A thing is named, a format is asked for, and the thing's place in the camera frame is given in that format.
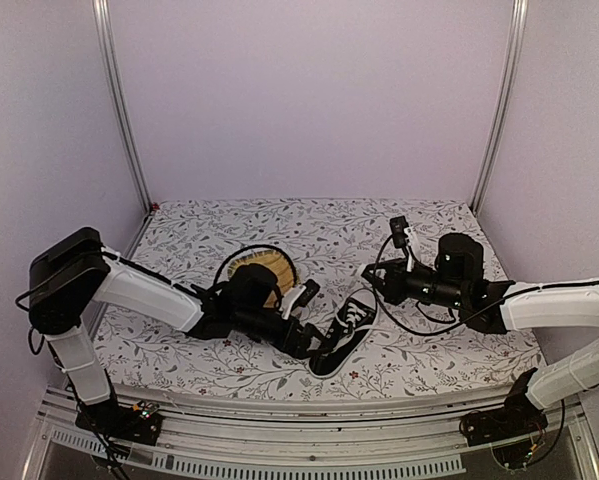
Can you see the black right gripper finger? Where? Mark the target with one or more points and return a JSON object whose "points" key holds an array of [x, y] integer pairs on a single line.
{"points": [[379, 284], [383, 267]]}

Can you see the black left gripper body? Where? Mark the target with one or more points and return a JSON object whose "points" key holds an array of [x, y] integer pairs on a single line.
{"points": [[249, 324]]}

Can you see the front aluminium rail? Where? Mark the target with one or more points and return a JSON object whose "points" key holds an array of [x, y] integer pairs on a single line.
{"points": [[207, 437]]}

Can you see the right aluminium frame post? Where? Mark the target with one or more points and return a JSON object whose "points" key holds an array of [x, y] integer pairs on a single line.
{"points": [[510, 68]]}

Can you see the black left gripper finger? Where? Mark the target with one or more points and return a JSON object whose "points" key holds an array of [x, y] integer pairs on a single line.
{"points": [[315, 336], [315, 352]]}

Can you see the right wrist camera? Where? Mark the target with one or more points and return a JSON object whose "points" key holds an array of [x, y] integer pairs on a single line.
{"points": [[404, 237]]}

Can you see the black white canvas sneaker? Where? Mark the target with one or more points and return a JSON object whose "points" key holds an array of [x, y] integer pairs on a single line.
{"points": [[355, 318]]}

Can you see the woven bamboo tray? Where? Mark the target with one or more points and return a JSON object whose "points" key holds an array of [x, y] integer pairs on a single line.
{"points": [[279, 270]]}

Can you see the floral patterned table mat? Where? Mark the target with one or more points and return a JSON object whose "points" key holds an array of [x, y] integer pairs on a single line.
{"points": [[407, 355]]}

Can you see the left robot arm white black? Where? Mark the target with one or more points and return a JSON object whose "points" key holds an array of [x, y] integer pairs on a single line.
{"points": [[80, 269]]}

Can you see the aluminium frame post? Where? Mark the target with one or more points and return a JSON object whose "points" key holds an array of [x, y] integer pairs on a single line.
{"points": [[105, 36], [510, 68]]}

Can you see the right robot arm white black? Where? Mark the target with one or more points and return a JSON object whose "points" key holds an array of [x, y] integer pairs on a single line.
{"points": [[456, 281]]}

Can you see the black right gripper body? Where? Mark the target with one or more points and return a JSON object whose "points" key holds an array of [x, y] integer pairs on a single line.
{"points": [[401, 293]]}

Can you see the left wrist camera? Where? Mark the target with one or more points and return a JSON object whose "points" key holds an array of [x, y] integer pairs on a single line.
{"points": [[298, 297]]}

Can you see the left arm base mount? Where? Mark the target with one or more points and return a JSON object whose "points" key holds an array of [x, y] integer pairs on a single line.
{"points": [[110, 419]]}

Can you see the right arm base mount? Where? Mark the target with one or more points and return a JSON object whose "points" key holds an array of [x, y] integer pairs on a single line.
{"points": [[508, 421]]}

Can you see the left aluminium frame post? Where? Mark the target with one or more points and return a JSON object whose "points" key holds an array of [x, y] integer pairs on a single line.
{"points": [[105, 36]]}

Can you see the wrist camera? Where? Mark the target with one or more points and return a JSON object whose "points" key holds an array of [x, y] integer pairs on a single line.
{"points": [[404, 237], [298, 297]]}

